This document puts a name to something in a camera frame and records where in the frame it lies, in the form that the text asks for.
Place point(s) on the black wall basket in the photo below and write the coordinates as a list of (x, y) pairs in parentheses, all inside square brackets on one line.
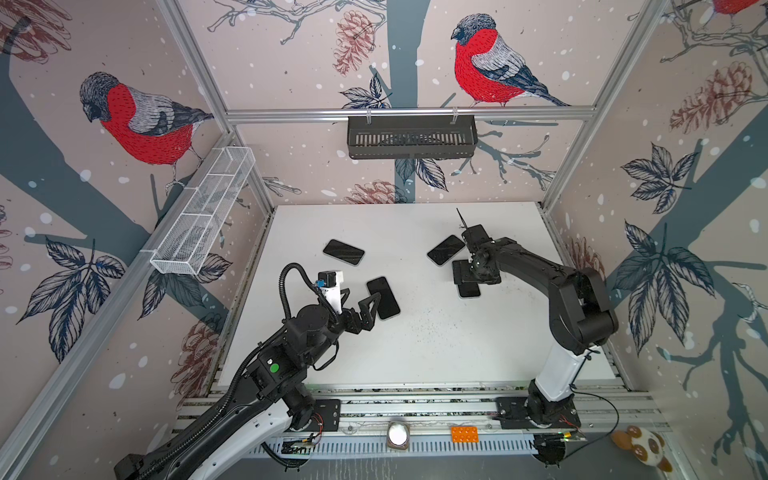
[(412, 137)]

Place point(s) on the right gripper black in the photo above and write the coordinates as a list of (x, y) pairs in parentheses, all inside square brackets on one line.
[(490, 278)]

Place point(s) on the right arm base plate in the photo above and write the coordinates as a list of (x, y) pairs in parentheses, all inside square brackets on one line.
[(514, 412)]

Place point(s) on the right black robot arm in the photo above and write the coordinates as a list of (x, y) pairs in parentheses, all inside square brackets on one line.
[(580, 315)]

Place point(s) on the black phone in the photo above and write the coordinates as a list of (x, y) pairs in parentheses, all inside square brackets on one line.
[(388, 305), (344, 252), (446, 250)]

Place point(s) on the orange toy brick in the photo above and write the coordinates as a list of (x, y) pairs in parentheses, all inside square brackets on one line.
[(464, 434)]

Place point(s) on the round silver button light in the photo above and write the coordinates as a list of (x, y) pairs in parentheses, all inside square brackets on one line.
[(398, 436)]

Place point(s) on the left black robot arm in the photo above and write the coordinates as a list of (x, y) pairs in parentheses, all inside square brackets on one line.
[(267, 394)]

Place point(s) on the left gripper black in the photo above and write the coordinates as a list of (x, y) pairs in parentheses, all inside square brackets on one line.
[(366, 319)]

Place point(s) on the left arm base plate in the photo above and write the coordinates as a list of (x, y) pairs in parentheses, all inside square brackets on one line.
[(324, 418)]

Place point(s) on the brown white plush toy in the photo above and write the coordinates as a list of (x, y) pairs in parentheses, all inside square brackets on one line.
[(647, 446)]

